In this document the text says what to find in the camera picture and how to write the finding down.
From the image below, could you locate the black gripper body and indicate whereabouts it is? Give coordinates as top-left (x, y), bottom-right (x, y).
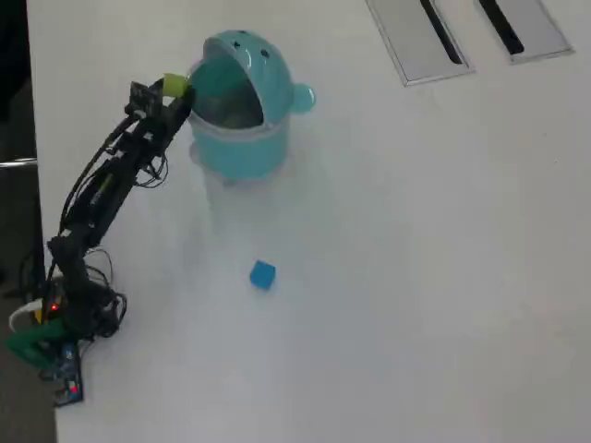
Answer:
top-left (131, 99), bottom-right (186, 151)

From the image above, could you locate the green lego block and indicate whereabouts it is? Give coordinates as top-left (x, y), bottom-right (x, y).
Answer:
top-left (162, 72), bottom-right (190, 99)

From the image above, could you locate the blue lego block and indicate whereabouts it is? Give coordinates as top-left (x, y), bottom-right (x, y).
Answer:
top-left (248, 259), bottom-right (278, 292)

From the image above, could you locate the teal whale-shaped bin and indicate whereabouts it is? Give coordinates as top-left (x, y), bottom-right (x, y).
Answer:
top-left (187, 30), bottom-right (319, 186)

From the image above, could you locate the blue circuit board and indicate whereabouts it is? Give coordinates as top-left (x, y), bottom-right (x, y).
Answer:
top-left (41, 343), bottom-right (87, 407)

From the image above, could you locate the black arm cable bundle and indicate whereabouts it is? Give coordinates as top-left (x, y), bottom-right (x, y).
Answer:
top-left (59, 117), bottom-right (170, 338)

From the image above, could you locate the white cable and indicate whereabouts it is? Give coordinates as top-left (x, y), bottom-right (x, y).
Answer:
top-left (8, 299), bottom-right (45, 331)

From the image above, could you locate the wide silver cable grommet plate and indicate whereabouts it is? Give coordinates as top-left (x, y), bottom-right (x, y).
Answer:
top-left (367, 0), bottom-right (476, 88)

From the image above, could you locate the narrow silver cable grommet plate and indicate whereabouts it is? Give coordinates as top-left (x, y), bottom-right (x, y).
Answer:
top-left (477, 0), bottom-right (576, 65)

